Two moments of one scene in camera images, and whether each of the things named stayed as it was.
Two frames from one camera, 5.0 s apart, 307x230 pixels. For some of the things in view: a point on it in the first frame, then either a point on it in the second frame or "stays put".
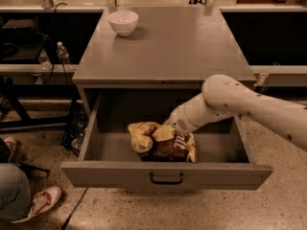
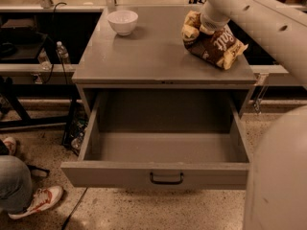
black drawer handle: x=166 y=182 stays put
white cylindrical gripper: x=177 y=120 to x=213 y=24
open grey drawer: x=108 y=159 stays put
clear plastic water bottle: x=63 y=53 stays put
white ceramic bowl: x=124 y=22 stays put
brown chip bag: x=181 y=148 to x=223 y=48
